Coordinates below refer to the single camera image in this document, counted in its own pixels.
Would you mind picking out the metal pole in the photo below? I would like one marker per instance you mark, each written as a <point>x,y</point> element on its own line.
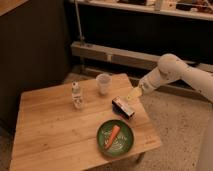
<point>81,37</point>

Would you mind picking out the clear plastic cup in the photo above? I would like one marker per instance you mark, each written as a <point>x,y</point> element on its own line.
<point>103,83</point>

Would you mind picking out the cluttered shelf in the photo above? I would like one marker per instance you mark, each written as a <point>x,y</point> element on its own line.
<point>157,8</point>

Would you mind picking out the orange carrot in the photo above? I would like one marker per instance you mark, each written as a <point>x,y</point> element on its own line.
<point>113,135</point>

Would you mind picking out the clear plastic bottle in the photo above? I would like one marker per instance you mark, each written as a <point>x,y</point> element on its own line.
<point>77,96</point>

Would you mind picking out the wooden table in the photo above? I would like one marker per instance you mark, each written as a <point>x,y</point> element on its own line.
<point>51,135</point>

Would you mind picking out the white yellowish gripper tip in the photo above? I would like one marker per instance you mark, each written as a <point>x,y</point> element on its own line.
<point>134,93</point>

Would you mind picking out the green ceramic bowl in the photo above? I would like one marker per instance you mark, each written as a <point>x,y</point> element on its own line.
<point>122,143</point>

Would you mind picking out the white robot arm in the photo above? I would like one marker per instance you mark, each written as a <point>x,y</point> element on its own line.
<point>169,69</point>

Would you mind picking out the dark rectangular box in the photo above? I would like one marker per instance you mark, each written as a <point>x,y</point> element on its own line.
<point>123,107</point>

